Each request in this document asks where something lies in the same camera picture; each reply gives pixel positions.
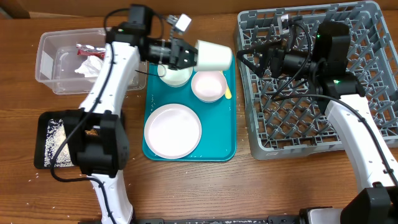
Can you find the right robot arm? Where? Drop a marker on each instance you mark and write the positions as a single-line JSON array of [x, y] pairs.
[[342, 99]]

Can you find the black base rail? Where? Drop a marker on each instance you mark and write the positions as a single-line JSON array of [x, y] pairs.
[[224, 221]]

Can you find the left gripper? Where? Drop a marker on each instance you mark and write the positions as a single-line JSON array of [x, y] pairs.
[[180, 55]]

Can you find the large white plate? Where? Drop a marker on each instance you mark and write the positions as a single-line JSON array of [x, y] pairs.
[[172, 131]]

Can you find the white bowl with rice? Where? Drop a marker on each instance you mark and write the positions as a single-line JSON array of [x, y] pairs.
[[209, 86]]

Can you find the yellow plastic spoon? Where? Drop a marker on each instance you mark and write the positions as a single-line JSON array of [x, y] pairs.
[[228, 91]]

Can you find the brown food piece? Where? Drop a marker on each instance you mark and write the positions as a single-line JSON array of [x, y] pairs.
[[92, 132]]

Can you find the red snack wrapper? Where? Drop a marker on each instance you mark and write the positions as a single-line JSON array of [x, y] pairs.
[[89, 50]]

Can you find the white cup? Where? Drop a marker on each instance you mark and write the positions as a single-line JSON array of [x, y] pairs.
[[212, 57]]

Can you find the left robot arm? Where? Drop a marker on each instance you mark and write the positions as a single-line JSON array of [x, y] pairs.
[[125, 50]]

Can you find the teal serving tray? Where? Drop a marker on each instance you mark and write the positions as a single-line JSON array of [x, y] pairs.
[[218, 120]]

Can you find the small white bowl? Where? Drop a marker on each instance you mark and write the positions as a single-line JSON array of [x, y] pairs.
[[174, 78]]

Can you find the black waste tray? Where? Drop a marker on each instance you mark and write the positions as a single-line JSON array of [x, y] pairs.
[[42, 140]]

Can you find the clear plastic bin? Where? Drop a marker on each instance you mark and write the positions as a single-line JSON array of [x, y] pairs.
[[58, 58]]

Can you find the white napkin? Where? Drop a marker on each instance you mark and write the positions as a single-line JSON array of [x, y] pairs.
[[91, 67]]

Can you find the pile of rice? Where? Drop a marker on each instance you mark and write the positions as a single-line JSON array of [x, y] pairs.
[[55, 135]]

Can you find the grey dishwasher rack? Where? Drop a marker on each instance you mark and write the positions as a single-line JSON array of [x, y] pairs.
[[282, 122]]

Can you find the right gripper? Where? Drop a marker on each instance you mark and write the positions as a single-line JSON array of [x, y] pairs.
[[276, 55]]

